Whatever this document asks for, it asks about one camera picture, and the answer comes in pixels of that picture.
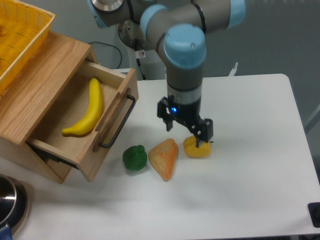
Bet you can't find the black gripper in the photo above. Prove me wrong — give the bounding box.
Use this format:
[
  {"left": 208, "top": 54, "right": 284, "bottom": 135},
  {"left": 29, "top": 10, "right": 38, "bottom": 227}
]
[{"left": 157, "top": 96, "right": 214, "bottom": 148}]

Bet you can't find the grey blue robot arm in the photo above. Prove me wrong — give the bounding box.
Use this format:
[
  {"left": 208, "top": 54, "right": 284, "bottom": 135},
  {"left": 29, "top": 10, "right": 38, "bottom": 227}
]
[{"left": 88, "top": 0, "right": 246, "bottom": 147}]

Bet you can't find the yellow toy banana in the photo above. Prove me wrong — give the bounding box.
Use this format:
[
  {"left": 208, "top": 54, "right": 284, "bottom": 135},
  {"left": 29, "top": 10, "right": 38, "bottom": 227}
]
[{"left": 61, "top": 77, "right": 104, "bottom": 137}]

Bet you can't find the open wooden top drawer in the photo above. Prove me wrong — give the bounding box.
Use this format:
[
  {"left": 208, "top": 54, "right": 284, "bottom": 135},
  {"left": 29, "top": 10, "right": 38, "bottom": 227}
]
[{"left": 27, "top": 61, "right": 139, "bottom": 181}]

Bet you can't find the wooden drawer cabinet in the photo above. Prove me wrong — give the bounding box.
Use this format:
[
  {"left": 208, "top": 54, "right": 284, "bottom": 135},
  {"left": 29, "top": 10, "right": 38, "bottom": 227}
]
[{"left": 0, "top": 31, "right": 97, "bottom": 184}]

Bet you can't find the yellow toy bell pepper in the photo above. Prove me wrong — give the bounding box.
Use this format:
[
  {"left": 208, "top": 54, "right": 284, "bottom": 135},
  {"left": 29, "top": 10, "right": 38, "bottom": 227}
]
[{"left": 183, "top": 135, "right": 212, "bottom": 159}]

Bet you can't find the orange toy sandwich wedge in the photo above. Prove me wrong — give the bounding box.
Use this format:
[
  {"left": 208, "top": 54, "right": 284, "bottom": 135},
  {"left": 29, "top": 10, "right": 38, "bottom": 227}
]
[{"left": 148, "top": 138, "right": 178, "bottom": 182}]

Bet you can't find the green toy bell pepper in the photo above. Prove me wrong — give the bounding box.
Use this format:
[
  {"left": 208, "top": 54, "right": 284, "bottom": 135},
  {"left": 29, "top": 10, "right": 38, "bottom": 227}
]
[{"left": 122, "top": 145, "right": 148, "bottom": 171}]

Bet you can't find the black table corner socket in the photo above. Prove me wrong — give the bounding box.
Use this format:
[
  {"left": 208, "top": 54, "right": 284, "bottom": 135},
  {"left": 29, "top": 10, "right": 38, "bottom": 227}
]
[{"left": 307, "top": 202, "right": 320, "bottom": 228}]

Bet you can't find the yellow plastic basket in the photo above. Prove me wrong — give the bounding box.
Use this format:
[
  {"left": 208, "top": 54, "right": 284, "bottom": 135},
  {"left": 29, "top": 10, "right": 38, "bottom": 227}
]
[{"left": 0, "top": 0, "right": 56, "bottom": 93}]

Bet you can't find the steel pot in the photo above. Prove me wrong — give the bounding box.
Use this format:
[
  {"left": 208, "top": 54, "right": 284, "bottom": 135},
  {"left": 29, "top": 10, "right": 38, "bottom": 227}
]
[{"left": 0, "top": 174, "right": 30, "bottom": 236}]

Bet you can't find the blue object at corner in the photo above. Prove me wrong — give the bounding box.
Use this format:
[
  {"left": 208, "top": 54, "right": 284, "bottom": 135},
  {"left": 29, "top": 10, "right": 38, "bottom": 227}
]
[{"left": 0, "top": 224, "right": 13, "bottom": 240}]

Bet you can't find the black drawer handle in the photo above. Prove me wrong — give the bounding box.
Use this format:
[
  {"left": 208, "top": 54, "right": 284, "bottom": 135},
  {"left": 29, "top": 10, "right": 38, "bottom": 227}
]
[{"left": 98, "top": 94, "right": 137, "bottom": 149}]

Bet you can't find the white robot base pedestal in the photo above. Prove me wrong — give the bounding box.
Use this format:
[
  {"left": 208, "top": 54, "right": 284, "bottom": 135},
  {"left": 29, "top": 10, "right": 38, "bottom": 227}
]
[{"left": 117, "top": 19, "right": 168, "bottom": 81}]

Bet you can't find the black cable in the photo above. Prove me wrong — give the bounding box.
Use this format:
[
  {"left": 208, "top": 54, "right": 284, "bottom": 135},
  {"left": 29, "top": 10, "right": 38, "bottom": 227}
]
[{"left": 87, "top": 41, "right": 123, "bottom": 70}]

